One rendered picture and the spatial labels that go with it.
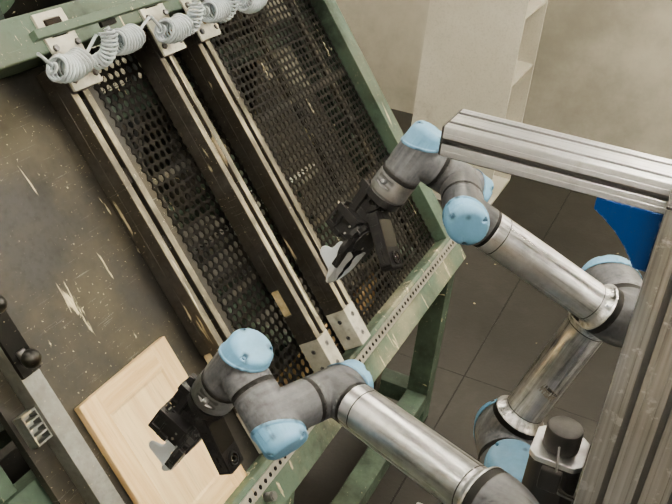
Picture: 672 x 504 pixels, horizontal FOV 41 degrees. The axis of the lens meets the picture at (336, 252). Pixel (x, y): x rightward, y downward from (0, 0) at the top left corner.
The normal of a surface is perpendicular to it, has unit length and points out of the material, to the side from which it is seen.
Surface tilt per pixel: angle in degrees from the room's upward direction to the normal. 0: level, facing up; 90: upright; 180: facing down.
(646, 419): 90
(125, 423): 53
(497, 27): 90
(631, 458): 90
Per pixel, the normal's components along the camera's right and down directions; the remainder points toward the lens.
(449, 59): -0.42, 0.40
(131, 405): 0.78, -0.30
